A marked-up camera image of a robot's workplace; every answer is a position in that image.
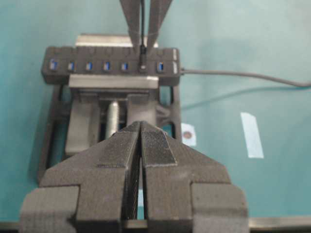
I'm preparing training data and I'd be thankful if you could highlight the black bench vise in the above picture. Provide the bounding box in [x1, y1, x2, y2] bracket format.
[37, 34, 181, 181]

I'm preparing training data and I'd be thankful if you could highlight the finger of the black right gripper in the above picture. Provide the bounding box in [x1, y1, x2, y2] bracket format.
[147, 0, 172, 54]
[120, 0, 140, 53]

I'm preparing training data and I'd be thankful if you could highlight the light blue tape strip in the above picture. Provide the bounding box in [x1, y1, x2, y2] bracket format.
[241, 112, 264, 159]

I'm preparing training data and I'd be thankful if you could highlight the white sticker with brown dot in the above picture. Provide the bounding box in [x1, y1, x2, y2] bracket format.
[181, 123, 197, 147]

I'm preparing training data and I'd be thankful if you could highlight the grey hub power cable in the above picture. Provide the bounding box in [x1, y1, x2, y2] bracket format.
[180, 67, 311, 87]

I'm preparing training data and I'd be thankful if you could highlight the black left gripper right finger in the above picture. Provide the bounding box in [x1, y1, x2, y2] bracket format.
[141, 122, 248, 233]

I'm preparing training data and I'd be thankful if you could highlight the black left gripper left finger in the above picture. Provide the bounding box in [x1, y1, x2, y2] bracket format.
[19, 121, 140, 233]

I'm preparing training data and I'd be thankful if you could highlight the black multi-port USB hub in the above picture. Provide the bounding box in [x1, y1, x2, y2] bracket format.
[41, 47, 181, 86]

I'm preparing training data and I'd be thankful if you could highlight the thin black USB cable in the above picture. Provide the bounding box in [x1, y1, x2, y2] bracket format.
[138, 0, 147, 72]

